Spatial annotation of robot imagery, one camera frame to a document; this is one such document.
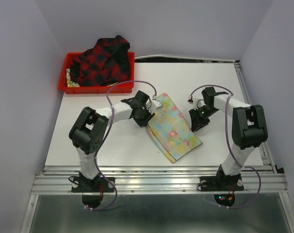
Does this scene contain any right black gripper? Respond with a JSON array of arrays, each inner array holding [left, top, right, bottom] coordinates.
[[188, 105, 219, 132]]

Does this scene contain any pastel floral skirt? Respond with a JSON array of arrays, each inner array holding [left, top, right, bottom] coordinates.
[[146, 93, 202, 163]]

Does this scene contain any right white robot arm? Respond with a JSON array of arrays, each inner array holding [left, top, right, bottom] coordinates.
[[188, 84, 268, 192]]

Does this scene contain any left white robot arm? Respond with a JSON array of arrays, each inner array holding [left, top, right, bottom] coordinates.
[[69, 91, 161, 193]]

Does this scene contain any red plastic bin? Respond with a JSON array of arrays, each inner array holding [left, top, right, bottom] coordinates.
[[58, 52, 134, 95]]

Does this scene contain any red black plaid skirt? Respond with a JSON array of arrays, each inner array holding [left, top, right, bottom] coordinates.
[[69, 35, 131, 87]]

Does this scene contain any yellow floral cloth in bin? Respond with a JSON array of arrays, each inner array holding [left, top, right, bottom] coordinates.
[[66, 68, 80, 87]]

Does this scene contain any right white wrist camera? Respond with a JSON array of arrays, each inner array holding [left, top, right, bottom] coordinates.
[[188, 96, 205, 109]]

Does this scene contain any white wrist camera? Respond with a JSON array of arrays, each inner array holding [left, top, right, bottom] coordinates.
[[147, 99, 162, 114], [188, 96, 205, 109]]

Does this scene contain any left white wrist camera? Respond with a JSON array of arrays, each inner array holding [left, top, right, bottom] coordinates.
[[147, 99, 162, 114]]

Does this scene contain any aluminium right rail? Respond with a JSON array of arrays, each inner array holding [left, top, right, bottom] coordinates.
[[233, 60, 285, 174]]

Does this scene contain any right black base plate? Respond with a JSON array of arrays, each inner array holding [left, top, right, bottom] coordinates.
[[197, 176, 244, 192]]

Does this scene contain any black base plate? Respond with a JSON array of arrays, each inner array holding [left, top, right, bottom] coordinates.
[[197, 176, 244, 192], [68, 176, 114, 193]]

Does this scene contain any aluminium front rail frame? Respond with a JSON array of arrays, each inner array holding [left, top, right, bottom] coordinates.
[[21, 164, 294, 233]]

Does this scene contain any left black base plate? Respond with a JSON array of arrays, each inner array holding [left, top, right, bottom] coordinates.
[[68, 176, 114, 193]]

